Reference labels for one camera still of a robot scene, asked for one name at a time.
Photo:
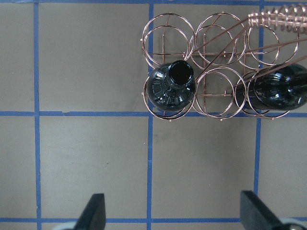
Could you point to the dark bottle in basket far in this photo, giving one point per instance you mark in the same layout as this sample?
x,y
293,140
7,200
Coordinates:
x,y
171,86

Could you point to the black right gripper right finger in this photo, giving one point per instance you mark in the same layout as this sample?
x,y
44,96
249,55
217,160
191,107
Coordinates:
x,y
255,215

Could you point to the dark bottle in basket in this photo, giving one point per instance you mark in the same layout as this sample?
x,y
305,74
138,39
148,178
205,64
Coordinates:
x,y
171,86
283,89

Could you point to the dark bottle in basket near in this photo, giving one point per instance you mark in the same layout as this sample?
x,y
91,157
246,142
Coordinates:
x,y
283,89

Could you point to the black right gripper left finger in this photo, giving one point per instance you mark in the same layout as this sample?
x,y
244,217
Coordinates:
x,y
93,216

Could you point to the copper wire wine basket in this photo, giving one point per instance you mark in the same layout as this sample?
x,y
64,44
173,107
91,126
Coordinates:
x,y
226,52

